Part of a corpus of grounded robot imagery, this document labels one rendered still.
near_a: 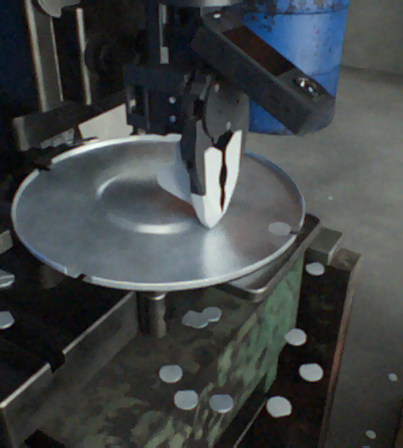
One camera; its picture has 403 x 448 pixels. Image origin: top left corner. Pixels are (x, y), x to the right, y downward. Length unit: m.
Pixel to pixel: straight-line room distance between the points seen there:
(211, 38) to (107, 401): 0.34
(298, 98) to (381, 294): 1.39
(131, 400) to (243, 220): 0.20
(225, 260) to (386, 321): 1.22
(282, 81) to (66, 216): 0.25
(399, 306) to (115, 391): 1.28
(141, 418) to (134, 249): 0.16
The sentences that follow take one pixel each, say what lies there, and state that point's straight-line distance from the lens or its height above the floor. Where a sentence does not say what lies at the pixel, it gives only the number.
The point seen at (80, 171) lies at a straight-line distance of 0.62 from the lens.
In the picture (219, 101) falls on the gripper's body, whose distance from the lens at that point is 0.44.
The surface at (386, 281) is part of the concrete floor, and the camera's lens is 1.81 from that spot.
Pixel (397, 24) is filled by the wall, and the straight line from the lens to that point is 3.86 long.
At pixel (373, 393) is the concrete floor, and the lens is 1.46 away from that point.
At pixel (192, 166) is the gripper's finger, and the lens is 0.44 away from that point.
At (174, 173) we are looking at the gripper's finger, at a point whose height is 0.84.
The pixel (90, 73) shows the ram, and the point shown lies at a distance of 0.49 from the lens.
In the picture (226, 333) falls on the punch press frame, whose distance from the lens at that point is 0.60.
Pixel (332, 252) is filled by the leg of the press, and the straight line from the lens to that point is 0.76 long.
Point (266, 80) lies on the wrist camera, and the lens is 0.41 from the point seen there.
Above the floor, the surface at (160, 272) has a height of 0.78.
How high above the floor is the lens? 1.06
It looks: 33 degrees down
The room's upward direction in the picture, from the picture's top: straight up
